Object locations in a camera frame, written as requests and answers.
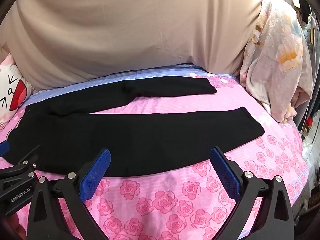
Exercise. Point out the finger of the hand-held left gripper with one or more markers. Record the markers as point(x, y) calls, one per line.
point(26, 162)
point(3, 148)

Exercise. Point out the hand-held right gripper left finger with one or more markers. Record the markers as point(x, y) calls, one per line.
point(97, 172)

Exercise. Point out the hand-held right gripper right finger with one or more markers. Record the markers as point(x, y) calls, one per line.
point(225, 172)

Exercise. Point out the black pants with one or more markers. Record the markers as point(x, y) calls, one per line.
point(125, 135)

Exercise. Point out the pink rose print bed sheet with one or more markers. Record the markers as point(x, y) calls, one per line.
point(175, 205)

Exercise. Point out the white cat face pillow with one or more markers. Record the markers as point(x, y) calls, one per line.
point(11, 87)

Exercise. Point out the pastel printed fleece blanket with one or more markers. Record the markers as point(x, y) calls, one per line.
point(275, 55)

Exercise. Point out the beige curtain cloth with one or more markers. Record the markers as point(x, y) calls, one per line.
point(125, 30)

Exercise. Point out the hanging clothes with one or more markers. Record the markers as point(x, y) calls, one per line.
point(311, 32)

